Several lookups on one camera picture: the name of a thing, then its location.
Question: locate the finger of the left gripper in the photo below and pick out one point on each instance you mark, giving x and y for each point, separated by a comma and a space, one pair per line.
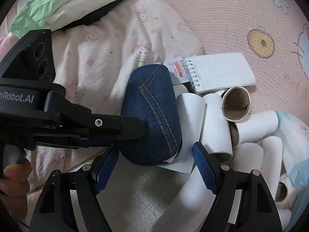
77, 127

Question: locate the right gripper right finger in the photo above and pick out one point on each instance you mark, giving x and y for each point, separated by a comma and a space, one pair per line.
257, 208

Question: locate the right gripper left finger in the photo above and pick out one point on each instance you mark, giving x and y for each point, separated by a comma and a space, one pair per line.
54, 209

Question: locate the denim glasses case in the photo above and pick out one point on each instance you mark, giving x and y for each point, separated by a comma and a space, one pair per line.
150, 97

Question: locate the left human hand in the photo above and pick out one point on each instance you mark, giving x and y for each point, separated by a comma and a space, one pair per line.
15, 185

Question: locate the long white paper tube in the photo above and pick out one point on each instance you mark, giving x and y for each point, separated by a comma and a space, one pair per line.
193, 202

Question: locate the cream cartoon blanket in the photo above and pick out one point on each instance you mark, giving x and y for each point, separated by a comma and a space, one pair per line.
93, 62

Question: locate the green white diaper pack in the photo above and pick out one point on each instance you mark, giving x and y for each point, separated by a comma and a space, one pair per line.
52, 14

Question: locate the small blue tissue pack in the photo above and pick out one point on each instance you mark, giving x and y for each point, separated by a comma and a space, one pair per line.
294, 135

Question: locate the open-end cardboard tube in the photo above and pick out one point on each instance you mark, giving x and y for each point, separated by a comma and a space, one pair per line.
236, 104

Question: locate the white spiral notepad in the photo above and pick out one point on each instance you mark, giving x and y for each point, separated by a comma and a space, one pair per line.
209, 73

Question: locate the pink Hello Kitty mat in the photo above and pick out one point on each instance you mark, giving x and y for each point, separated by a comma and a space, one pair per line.
266, 32

